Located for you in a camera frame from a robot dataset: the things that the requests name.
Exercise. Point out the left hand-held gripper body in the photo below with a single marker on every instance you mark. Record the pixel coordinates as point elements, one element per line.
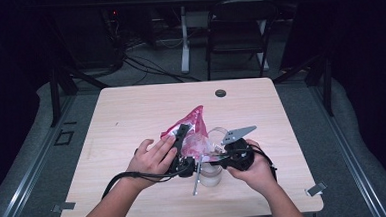
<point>185,165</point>

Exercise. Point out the aluminium floor rail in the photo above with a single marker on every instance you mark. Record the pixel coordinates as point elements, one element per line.
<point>350,153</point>
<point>22,194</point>

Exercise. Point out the black tape square outline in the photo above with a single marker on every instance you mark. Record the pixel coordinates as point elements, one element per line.
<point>62,144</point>

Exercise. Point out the black folding chair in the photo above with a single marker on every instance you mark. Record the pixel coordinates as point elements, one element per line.
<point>242,9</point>

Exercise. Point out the person's right hand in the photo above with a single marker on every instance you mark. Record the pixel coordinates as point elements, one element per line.
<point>259,175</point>

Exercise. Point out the grey tape piece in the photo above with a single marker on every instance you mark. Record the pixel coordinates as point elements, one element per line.
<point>63,206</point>
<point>316,189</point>

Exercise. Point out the black computer tower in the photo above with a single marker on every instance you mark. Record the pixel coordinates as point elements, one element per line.
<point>87,37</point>

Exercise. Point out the black metal stand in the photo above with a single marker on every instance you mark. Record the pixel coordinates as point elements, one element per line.
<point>54,95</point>
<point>327,88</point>

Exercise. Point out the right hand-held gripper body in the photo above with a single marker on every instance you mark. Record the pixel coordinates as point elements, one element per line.
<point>238,156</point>

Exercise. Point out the person's left hand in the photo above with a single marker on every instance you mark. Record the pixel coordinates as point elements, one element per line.
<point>147,164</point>

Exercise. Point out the red and white plastic bag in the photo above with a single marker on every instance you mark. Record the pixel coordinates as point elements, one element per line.
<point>196,121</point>

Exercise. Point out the short black tape strip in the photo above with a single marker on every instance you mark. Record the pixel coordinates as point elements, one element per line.
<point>70,122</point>

